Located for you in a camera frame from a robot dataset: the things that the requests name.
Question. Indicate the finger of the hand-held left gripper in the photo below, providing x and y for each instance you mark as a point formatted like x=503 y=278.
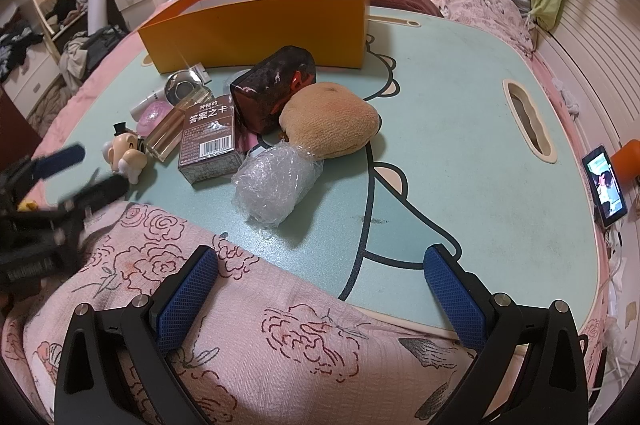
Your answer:
x=100 y=192
x=62 y=157

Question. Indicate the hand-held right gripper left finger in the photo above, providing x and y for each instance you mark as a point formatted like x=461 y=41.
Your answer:
x=187 y=300

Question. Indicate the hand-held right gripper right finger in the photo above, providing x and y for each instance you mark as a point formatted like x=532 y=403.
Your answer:
x=452 y=295

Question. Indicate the cream figurine with top hat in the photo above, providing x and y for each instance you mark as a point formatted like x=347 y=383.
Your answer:
x=125 y=155

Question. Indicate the pink bottle with clear cap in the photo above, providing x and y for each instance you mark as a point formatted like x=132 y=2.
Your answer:
x=155 y=117

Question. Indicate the gold tube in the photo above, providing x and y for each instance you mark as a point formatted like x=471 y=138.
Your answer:
x=170 y=130

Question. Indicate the white tube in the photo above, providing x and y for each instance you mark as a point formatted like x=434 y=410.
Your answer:
x=145 y=102

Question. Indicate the brown card box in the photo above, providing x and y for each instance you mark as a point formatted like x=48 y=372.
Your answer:
x=207 y=140

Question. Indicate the chrome funnel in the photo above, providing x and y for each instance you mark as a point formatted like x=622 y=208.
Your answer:
x=180 y=87

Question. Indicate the bubble wrap bundle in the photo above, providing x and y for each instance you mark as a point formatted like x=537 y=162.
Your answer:
x=272 y=185

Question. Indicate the tan plush toy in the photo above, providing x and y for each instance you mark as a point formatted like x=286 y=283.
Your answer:
x=330 y=120

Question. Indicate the orange cardboard box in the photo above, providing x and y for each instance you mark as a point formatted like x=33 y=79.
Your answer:
x=250 y=35

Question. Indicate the pink bedsheet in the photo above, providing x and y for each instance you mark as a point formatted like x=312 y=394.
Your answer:
x=52 y=130

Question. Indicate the dark brown cabinet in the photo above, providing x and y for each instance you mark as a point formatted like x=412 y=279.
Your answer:
x=17 y=125

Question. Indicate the white drawer cabinet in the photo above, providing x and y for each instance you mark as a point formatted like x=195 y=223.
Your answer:
x=35 y=80

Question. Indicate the pink floral quilt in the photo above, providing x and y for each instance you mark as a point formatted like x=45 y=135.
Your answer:
x=300 y=345

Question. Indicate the pile of dark clothes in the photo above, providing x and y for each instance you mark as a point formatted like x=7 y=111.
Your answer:
x=17 y=45

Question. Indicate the black bag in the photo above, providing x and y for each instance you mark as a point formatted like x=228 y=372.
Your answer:
x=102 y=40

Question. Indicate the white roll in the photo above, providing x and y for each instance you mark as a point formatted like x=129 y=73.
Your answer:
x=97 y=0

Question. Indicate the light blue cartoon lap table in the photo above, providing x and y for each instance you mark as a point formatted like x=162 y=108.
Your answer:
x=450 y=130

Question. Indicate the smartphone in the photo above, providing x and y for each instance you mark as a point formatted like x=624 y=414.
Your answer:
x=605 y=185

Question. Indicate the white slatted door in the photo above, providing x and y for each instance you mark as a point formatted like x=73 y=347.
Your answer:
x=600 y=30

